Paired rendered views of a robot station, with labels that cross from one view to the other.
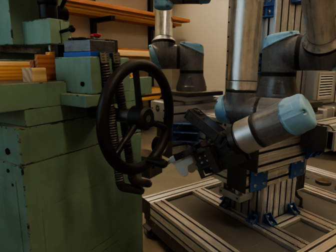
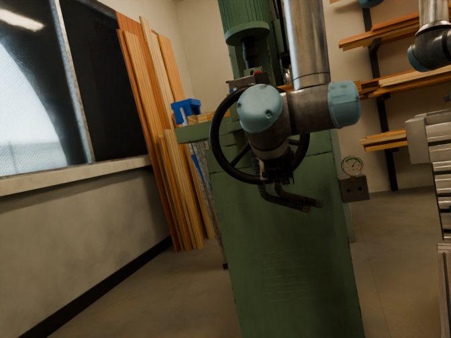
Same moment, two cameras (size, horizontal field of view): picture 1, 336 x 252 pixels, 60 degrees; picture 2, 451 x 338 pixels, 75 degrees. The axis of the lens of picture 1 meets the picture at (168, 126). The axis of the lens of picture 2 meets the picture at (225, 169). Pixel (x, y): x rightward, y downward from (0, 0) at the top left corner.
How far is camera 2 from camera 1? 0.77 m
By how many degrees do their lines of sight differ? 69
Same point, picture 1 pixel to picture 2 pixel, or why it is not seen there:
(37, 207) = (222, 202)
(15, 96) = (200, 130)
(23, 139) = (208, 157)
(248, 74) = (297, 69)
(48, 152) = not seen: hidden behind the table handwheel
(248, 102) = not seen: hidden behind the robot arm
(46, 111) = (221, 138)
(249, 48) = (293, 40)
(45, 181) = (226, 186)
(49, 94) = (222, 126)
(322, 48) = not seen: outside the picture
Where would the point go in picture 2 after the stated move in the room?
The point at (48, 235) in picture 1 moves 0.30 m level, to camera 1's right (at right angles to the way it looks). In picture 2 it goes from (231, 225) to (274, 244)
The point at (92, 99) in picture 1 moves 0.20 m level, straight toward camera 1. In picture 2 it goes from (232, 125) to (176, 133)
